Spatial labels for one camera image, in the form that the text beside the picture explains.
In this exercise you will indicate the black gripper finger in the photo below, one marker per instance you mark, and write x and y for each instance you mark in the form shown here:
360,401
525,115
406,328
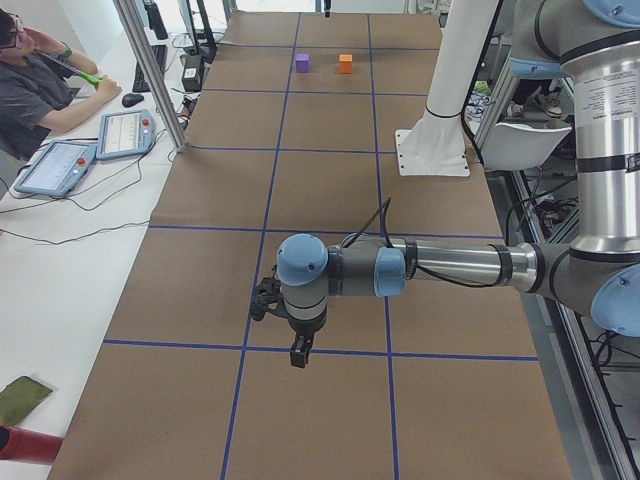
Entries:
296,353
306,350

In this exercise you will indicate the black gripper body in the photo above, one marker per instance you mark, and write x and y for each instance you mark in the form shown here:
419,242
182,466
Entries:
303,331

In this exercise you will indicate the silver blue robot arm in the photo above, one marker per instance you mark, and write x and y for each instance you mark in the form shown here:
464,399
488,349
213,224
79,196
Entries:
596,44

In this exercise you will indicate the purple foam block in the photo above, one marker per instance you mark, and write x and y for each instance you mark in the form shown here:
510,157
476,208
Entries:
302,63

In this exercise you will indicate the orange foam block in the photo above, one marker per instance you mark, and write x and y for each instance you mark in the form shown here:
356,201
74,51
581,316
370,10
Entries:
345,63

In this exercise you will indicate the brown paper table cover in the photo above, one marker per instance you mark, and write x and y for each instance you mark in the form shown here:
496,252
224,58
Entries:
294,132

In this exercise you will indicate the far blue teach pendant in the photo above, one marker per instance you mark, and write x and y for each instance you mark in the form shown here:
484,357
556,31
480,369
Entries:
125,134

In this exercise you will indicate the blue teach pendant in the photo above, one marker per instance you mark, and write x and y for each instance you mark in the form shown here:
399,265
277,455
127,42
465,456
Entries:
58,169
125,134

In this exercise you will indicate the white plastic chair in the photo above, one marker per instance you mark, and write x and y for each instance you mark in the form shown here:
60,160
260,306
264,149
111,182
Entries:
515,146

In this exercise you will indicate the black power adapter box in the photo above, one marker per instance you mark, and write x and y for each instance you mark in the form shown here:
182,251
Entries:
192,75

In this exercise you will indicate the green cloth pouch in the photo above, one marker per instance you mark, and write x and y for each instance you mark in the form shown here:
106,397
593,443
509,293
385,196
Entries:
20,398

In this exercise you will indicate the black computer mouse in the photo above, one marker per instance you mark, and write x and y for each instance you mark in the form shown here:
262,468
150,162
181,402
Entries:
131,99

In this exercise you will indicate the near blue teach pendant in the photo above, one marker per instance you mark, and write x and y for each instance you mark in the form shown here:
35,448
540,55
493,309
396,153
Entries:
58,169

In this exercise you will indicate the red cylinder object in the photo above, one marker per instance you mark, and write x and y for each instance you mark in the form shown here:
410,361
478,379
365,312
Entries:
27,446

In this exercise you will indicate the green handheld object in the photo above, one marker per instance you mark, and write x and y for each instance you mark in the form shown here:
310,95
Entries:
91,79

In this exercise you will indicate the seated person in grey shirt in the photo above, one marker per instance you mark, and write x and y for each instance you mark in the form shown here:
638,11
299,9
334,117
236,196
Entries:
35,98

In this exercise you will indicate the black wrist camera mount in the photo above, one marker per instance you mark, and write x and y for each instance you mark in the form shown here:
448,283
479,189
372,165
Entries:
267,298

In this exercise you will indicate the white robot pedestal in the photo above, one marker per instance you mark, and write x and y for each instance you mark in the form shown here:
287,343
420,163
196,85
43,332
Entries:
435,146

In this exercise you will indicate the aluminium frame post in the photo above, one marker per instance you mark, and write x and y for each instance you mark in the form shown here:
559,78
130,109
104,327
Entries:
138,40

